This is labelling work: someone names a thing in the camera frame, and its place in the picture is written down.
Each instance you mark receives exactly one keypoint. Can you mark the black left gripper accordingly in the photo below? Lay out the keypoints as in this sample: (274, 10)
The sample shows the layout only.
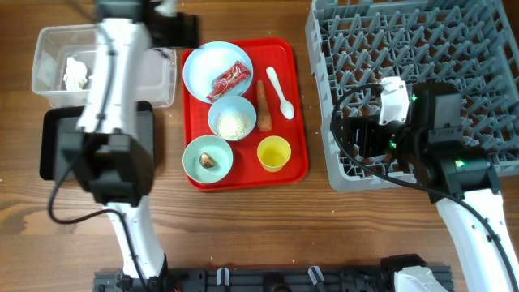
(169, 39)

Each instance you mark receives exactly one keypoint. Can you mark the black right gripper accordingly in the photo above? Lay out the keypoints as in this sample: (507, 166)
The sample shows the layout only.
(368, 126)

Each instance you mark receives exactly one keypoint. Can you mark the red snack wrapper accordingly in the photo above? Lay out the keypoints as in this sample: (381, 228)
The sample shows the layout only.
(228, 80)

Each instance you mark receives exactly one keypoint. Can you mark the yellow plastic cup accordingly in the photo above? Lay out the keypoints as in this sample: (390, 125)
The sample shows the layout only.
(273, 153)

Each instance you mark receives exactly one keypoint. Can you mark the light blue bowl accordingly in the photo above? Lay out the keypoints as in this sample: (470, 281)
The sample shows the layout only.
(231, 103)

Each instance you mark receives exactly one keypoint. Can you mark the orange carrot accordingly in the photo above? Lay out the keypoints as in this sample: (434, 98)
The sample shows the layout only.
(264, 119)

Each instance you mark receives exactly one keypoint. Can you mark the white rice pile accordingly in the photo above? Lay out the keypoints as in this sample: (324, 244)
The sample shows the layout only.
(233, 125)

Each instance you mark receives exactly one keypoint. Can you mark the white tissue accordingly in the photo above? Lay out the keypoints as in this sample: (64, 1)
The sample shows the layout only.
(75, 76)

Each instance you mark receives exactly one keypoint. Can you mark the mint green bowl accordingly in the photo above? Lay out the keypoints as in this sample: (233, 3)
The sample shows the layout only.
(218, 149)

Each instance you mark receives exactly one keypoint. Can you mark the brown food scrap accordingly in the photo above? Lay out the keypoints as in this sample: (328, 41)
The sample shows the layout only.
(206, 161)

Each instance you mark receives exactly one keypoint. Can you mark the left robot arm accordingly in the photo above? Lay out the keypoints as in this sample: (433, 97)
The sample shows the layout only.
(103, 152)

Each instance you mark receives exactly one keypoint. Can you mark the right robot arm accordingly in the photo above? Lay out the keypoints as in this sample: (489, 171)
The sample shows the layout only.
(425, 131)

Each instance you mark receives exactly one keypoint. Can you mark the grey dishwasher rack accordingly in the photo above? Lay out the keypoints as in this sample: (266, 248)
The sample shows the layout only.
(467, 43)

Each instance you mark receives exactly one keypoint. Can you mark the black waste tray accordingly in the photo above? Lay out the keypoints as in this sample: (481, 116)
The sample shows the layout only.
(60, 120)

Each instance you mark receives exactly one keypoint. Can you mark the light blue plate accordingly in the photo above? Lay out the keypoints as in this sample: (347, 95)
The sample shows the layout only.
(207, 62)

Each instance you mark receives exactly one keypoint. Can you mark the white plastic spoon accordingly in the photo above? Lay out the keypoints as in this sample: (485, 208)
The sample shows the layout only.
(287, 109)

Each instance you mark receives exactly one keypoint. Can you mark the red plastic tray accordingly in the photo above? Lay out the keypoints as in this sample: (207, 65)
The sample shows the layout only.
(246, 170)

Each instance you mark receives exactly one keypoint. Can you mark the clear plastic bin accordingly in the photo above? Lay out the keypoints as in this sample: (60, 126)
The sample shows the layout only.
(56, 44)

